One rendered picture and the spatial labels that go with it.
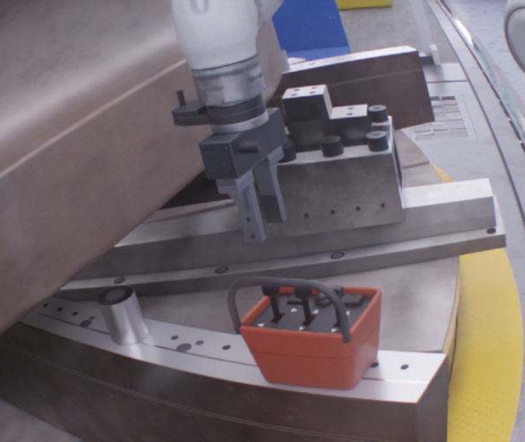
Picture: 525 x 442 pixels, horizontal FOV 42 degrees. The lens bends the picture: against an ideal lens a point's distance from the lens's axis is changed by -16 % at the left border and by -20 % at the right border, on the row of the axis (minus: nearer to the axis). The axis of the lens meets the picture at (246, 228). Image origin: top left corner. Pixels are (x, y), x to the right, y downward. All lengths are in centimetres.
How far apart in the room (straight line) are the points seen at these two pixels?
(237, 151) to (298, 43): 552
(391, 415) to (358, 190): 114
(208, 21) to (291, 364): 55
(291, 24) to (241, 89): 549
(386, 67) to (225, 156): 248
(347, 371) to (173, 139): 71
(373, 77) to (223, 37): 248
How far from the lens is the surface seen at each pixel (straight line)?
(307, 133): 229
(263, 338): 120
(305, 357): 119
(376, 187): 221
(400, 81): 347
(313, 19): 644
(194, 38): 97
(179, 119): 106
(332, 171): 220
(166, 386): 144
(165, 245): 250
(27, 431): 204
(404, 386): 119
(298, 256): 241
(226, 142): 98
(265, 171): 108
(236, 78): 98
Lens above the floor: 141
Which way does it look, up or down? 23 degrees down
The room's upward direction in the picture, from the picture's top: 14 degrees counter-clockwise
